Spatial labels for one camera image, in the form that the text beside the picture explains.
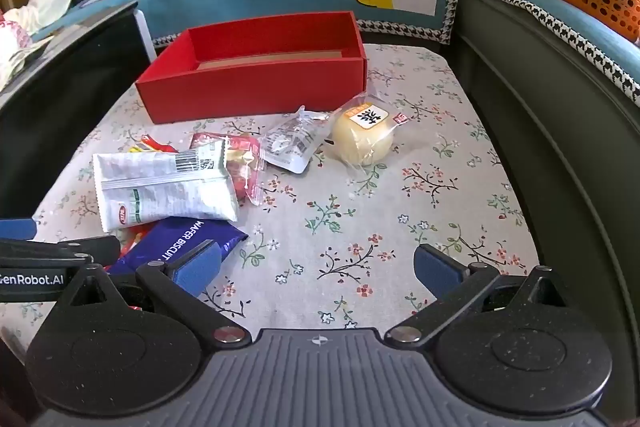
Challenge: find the bun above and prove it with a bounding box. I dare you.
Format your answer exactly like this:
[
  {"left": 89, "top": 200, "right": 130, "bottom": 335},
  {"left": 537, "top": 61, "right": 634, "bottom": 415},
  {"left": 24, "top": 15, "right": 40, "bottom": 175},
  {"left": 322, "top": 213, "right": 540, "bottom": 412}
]
[{"left": 325, "top": 91, "right": 410, "bottom": 175}]

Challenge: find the red and yellow snack packet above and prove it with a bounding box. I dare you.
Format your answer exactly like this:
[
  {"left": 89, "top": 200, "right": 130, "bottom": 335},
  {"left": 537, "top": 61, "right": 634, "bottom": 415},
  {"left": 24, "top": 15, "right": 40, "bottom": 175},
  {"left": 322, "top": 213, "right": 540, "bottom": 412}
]
[{"left": 131, "top": 134, "right": 179, "bottom": 155}]

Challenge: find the red cardboard box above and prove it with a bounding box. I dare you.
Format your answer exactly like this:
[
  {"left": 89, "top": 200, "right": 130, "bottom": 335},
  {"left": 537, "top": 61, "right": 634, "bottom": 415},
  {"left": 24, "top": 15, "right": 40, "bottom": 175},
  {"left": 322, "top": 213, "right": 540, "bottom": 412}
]
[{"left": 135, "top": 11, "right": 369, "bottom": 125}]

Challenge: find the floral tablecloth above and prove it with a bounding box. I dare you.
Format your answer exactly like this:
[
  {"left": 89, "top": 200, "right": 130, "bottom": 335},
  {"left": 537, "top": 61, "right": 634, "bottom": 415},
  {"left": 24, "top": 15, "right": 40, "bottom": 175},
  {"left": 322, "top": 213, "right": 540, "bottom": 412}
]
[{"left": 0, "top": 42, "right": 543, "bottom": 360}]

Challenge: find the clear red-printed candy packet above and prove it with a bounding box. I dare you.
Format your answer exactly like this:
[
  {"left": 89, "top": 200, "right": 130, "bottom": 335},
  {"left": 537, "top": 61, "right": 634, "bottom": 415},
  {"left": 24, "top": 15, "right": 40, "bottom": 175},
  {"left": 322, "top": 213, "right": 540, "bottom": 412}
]
[{"left": 189, "top": 132, "right": 264, "bottom": 206}]

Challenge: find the white and green snack packet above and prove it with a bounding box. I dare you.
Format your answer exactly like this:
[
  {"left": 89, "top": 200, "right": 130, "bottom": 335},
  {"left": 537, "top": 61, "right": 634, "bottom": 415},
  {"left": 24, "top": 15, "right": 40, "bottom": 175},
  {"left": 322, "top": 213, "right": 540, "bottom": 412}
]
[{"left": 92, "top": 142, "right": 241, "bottom": 230}]

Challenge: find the white cloth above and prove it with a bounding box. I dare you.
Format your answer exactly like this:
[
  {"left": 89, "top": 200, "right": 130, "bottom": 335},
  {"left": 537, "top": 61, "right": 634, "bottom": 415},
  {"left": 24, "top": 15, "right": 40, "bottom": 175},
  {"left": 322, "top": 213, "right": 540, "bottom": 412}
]
[{"left": 0, "top": 0, "right": 82, "bottom": 55}]

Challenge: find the blue wafer biscuit packet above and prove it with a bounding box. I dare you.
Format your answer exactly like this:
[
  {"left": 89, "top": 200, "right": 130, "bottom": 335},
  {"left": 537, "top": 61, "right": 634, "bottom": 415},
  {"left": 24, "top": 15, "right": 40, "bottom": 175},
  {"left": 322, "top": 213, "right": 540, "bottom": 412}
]
[{"left": 102, "top": 216, "right": 250, "bottom": 293}]

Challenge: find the teal houndstooth-trimmed sofa cover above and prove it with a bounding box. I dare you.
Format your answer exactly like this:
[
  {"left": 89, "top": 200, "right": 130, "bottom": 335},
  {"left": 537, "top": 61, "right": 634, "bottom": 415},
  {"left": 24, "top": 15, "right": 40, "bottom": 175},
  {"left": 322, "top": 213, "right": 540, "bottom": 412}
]
[{"left": 452, "top": 0, "right": 640, "bottom": 104}]

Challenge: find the vacuum-packed sausage packet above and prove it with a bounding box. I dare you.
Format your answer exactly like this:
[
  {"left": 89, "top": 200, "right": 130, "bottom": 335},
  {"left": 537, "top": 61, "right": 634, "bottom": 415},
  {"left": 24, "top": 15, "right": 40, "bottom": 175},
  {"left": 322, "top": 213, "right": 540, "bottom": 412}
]
[{"left": 261, "top": 106, "right": 333, "bottom": 174}]

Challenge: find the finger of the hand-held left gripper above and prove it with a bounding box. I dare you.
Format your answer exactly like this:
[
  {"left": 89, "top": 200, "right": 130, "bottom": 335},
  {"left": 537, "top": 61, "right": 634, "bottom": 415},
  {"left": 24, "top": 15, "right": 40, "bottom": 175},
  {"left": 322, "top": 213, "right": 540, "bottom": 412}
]
[
  {"left": 0, "top": 234, "right": 122, "bottom": 269},
  {"left": 0, "top": 219, "right": 37, "bottom": 242}
]

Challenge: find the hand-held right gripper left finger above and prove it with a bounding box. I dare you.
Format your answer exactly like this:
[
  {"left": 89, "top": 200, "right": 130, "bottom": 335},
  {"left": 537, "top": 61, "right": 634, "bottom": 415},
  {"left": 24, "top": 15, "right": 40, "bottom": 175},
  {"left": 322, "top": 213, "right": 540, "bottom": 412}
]
[{"left": 52, "top": 239, "right": 253, "bottom": 351}]

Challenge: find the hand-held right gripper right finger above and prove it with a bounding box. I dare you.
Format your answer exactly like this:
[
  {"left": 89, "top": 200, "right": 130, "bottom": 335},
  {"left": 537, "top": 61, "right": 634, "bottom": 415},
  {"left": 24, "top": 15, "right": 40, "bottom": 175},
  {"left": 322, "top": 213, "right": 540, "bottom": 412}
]
[{"left": 386, "top": 244, "right": 581, "bottom": 349}]

